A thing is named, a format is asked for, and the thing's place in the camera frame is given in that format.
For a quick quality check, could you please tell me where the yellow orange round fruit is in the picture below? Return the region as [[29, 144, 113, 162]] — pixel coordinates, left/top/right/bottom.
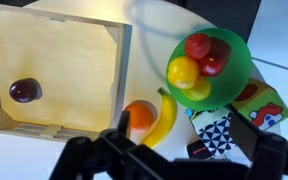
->
[[166, 55, 201, 90]]

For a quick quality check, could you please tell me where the triangle patterned soft cube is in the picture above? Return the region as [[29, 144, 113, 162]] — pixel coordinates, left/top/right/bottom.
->
[[188, 106, 249, 158]]

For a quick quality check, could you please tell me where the yellow lemon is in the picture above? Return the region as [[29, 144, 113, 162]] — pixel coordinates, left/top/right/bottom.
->
[[181, 75, 213, 102]]

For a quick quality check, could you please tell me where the light wooden box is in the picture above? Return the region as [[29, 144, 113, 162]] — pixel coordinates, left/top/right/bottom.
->
[[0, 2, 134, 143]]

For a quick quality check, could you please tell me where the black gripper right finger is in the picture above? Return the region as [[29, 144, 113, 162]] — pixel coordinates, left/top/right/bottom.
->
[[228, 103, 288, 180]]

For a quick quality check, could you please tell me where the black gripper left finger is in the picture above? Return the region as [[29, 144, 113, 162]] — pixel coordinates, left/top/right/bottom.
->
[[48, 110, 172, 180]]

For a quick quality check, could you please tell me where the yellow banana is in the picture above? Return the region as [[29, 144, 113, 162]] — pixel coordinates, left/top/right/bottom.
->
[[139, 87, 179, 150]]

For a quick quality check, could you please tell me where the green bowl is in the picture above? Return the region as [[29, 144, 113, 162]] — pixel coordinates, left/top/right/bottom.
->
[[165, 27, 254, 112]]

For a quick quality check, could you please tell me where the dark purple apple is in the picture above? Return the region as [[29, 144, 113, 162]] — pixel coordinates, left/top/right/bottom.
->
[[8, 77, 44, 104]]

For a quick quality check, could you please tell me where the red strawberry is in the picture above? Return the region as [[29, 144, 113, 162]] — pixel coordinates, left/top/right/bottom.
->
[[183, 32, 213, 61]]

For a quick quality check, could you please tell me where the dark red apple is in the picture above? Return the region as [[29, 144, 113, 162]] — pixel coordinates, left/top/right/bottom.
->
[[197, 37, 233, 78]]

